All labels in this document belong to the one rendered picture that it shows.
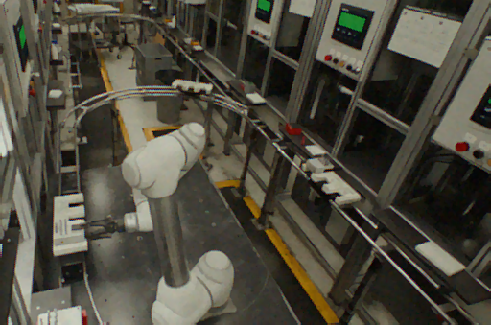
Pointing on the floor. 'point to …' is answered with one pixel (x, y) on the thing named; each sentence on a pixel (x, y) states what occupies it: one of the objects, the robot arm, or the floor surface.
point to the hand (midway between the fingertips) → (80, 230)
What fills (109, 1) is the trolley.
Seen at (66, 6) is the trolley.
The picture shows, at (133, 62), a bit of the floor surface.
